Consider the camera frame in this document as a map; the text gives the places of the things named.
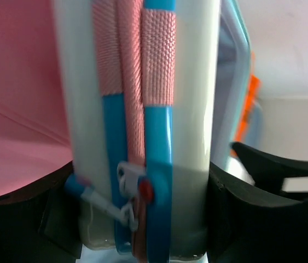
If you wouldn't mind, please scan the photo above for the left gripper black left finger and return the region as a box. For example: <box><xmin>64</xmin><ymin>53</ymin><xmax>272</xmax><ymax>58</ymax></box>
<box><xmin>0</xmin><ymin>162</ymin><xmax>82</xmax><ymax>262</ymax></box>

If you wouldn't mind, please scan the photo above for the white first aid case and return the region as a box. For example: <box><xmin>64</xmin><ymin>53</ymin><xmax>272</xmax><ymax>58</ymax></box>
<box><xmin>53</xmin><ymin>1</ymin><xmax>220</xmax><ymax>262</ymax></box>

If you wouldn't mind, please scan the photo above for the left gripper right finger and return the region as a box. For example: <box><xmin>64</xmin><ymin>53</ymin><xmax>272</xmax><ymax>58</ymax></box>
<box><xmin>207</xmin><ymin>142</ymin><xmax>308</xmax><ymax>262</ymax></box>

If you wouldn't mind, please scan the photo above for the light blue open suitcase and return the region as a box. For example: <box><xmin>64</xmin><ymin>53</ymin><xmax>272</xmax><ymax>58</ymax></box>
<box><xmin>211</xmin><ymin>1</ymin><xmax>252</xmax><ymax>183</ymax></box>

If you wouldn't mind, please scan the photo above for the orange patterned towel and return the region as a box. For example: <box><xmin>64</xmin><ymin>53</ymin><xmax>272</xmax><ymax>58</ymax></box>
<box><xmin>234</xmin><ymin>52</ymin><xmax>261</xmax><ymax>142</ymax></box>

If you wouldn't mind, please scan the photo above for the pink hoodie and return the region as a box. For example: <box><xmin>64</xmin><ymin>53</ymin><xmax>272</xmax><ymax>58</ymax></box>
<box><xmin>0</xmin><ymin>1</ymin><xmax>72</xmax><ymax>196</ymax></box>

